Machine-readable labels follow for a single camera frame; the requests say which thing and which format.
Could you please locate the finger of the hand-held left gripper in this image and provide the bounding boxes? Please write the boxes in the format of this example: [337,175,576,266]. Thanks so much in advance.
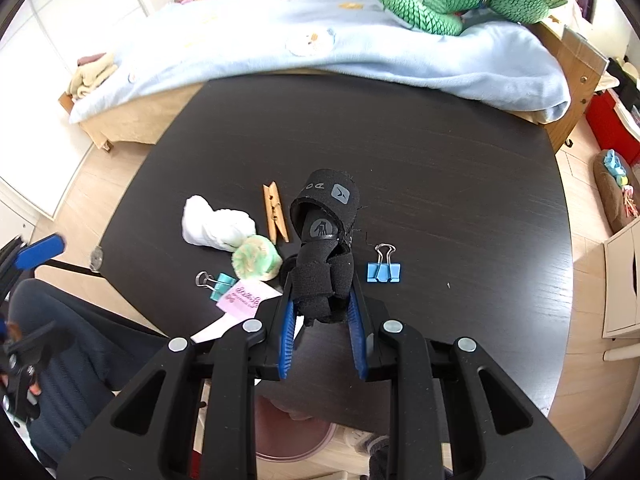
[0,320,63,421]
[0,234,67,301]

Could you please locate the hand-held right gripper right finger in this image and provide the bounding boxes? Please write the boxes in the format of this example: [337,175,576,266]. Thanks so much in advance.
[349,285,586,480]

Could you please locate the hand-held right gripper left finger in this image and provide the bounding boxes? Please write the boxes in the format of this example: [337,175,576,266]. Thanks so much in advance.
[57,280,303,480]

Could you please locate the pink sticky note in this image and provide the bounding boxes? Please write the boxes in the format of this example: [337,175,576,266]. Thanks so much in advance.
[216,280,281,318]

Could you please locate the black wrist brace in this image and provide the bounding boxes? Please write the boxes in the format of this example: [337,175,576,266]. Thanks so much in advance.
[279,166,362,326]

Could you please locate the green cream round sponge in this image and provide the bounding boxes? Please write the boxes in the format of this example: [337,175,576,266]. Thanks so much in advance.
[231,235,282,281]

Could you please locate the pink plastic trash bin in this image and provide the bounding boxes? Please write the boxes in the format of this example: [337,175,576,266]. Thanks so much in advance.
[255,394,343,462]

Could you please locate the wooden clothespin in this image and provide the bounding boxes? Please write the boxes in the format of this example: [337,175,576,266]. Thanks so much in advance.
[262,181,291,244]

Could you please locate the person's leg in dark trousers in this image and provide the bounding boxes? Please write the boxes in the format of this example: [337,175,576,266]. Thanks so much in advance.
[10,280,171,461]

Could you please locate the white paper slip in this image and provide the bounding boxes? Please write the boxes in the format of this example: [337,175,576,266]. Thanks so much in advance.
[191,310,261,346]

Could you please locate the blue binder clip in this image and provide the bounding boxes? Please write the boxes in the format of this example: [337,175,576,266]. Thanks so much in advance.
[366,243,402,283]

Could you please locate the teal binder clip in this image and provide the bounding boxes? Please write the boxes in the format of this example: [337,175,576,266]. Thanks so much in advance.
[196,271,238,303]

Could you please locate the white crumpled tissue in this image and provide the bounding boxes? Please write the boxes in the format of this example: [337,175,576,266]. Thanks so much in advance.
[181,195,257,252]

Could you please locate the white wardrobe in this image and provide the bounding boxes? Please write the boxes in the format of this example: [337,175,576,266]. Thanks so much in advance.
[0,0,151,221]

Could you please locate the folded beige towels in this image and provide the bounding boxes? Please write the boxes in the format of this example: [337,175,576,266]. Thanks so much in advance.
[69,52,118,101]

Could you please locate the white drawer unit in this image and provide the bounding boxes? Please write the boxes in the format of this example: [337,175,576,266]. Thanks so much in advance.
[602,217,640,341]

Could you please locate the brown basket with toys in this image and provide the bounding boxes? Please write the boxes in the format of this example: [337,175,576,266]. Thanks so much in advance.
[593,149,640,233]

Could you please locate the light blue printed blanket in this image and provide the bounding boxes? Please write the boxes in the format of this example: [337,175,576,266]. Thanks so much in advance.
[69,0,572,125]

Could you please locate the red storage box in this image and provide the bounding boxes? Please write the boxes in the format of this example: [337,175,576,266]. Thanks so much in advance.
[585,92,640,168]

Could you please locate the black bag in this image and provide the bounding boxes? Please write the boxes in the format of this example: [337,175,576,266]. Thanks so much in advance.
[607,57,640,106]

